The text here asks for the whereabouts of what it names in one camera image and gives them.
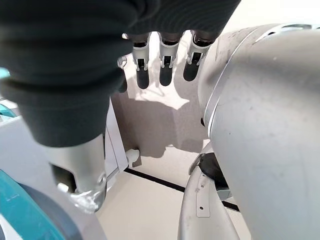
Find white cart caster wheel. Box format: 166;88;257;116
126;149;140;168

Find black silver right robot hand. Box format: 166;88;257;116
0;0;242;214

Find white medical cart blue drawers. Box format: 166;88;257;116
0;68;141;181

